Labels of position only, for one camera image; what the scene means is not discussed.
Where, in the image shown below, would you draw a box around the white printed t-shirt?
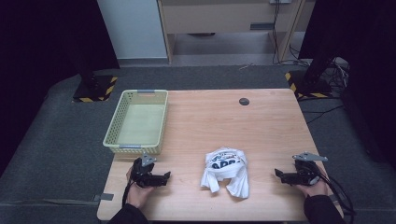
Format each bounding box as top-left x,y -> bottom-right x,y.
200,147 -> 250,200

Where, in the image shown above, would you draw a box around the pale green plastic basket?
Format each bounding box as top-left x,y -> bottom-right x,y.
102,89 -> 169,156

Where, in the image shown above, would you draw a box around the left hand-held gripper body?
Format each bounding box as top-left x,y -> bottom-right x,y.
130,154 -> 163,189

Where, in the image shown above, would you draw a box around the white panel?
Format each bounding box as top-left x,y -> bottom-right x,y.
96,0 -> 169,61

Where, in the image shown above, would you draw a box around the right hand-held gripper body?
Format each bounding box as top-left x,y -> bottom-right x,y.
291,151 -> 329,187

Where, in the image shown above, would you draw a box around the bundle of cables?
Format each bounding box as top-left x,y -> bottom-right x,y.
325,56 -> 350,96

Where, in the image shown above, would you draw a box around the left hand-held gripper cable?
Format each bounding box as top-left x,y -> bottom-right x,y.
121,181 -> 135,207

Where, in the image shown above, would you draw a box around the hand-held gripper cable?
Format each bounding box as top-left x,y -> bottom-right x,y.
121,181 -> 135,207
316,169 -> 357,218

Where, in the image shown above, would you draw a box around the light wooden desk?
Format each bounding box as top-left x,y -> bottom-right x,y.
156,0 -> 308,63

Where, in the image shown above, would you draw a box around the dark curtain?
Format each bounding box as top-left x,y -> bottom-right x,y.
298,0 -> 396,171
0,0 -> 121,175

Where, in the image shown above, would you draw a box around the black hanging cable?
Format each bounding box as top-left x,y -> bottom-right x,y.
271,0 -> 311,67

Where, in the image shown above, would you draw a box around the black stand base hazard stripes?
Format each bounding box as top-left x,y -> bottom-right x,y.
72,69 -> 119,104
284,55 -> 333,100

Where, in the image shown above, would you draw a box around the right hand-held gripper cable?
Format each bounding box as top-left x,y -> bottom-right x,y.
316,169 -> 357,218

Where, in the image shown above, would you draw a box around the person's right hand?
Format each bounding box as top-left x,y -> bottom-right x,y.
295,166 -> 330,199

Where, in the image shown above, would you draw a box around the person's left hand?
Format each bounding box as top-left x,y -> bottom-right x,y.
125,166 -> 156,209

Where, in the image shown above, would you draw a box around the black floor cable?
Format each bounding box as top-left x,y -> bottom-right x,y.
301,104 -> 346,125

